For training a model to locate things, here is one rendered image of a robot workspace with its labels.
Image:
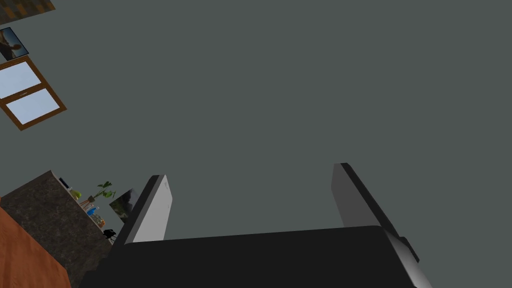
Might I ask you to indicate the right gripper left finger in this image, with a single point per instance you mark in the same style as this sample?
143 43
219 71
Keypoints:
154 212

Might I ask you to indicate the yellow patterned wall picture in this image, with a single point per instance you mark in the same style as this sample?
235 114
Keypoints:
22 8

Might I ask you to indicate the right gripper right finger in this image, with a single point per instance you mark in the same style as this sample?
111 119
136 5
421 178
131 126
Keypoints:
354 200

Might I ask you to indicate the dark stone cabinet with items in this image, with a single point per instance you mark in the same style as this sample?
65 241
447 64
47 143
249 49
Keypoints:
56 224

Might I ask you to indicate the dark green wall picture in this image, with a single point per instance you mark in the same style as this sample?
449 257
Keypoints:
124 206

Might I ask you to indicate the blue wall picture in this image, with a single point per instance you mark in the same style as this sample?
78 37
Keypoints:
11 44

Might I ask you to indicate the brown framed window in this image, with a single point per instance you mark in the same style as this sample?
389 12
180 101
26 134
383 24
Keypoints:
28 94

